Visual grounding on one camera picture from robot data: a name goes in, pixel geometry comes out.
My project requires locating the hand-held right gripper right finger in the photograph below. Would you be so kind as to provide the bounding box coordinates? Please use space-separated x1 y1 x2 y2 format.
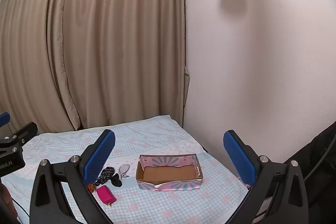
223 130 309 224

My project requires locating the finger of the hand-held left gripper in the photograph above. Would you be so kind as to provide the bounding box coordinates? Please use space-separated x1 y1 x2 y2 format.
0 122 38 151
0 112 11 128

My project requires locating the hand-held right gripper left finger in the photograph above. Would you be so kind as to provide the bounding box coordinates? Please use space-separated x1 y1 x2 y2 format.
29 130 116 224

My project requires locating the dark patterned scrunchie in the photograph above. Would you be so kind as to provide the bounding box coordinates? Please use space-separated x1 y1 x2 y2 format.
94 166 116 185

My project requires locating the grey and white sock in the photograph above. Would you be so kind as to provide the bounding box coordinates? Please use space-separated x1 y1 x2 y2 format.
119 164 132 179

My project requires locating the black scrunchie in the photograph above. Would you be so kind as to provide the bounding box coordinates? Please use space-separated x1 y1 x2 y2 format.
110 173 123 188

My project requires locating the pink pouch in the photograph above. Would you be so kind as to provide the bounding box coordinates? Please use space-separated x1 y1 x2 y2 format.
96 185 112 207

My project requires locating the pink patterned cardboard box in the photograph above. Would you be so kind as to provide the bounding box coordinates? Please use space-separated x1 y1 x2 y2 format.
136 153 204 192

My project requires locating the person's left hand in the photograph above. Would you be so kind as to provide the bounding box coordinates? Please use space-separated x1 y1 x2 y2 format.
0 184 17 215

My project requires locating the light blue checkered bed sheet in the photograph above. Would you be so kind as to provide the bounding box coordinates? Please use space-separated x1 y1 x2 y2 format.
0 115 253 224

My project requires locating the beige pleated curtain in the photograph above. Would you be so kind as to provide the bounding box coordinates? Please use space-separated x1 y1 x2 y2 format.
0 0 191 136

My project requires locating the pink hair tie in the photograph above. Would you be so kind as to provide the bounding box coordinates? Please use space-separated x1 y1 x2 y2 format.
237 175 252 190

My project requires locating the black cable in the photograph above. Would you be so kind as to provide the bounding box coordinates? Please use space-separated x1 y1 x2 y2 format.
304 131 336 180

